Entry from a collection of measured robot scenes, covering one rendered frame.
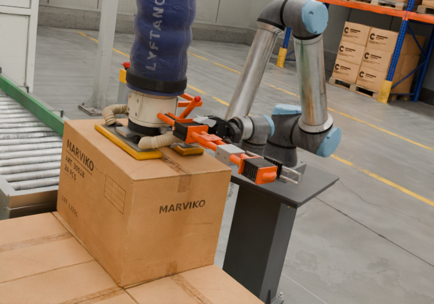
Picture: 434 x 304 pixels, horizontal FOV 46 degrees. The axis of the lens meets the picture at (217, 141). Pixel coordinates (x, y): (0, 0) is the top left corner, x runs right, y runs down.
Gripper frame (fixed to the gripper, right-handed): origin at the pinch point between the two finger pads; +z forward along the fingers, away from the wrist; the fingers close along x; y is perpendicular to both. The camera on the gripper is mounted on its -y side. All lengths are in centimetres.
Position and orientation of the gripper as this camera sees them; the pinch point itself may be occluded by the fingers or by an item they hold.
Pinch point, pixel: (194, 132)
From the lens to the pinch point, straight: 173.1
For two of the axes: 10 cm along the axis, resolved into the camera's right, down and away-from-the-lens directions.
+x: 1.7, -9.4, -3.0
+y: -6.1, -3.4, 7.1
